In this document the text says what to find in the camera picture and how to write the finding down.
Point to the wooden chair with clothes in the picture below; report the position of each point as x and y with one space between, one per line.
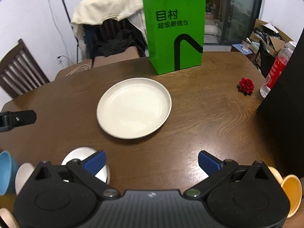
107 31

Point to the red drink bottle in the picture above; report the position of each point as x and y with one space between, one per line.
277 68

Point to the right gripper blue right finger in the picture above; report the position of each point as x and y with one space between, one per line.
208 163

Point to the white bowl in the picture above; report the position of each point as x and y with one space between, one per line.
82 153
23 173

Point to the green paper shopping bag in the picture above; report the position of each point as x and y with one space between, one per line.
175 33

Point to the white bowl left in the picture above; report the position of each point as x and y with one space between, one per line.
23 173

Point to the red rose flower head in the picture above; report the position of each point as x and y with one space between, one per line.
246 86

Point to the cream plate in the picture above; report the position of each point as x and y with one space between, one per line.
134 108
9 218

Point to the dark wooden chair left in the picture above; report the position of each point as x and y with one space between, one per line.
20 72

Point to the white bowl right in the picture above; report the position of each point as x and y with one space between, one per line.
82 153

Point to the blue bowl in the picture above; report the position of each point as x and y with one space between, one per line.
9 168

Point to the black paper shopping bag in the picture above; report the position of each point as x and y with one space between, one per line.
282 112

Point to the yellow mug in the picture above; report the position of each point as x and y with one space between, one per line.
292 187

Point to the cream sweater on chair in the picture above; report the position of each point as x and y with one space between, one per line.
95 12

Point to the black garment on chair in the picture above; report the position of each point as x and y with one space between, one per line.
123 40

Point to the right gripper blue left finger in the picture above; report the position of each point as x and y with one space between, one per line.
95 163

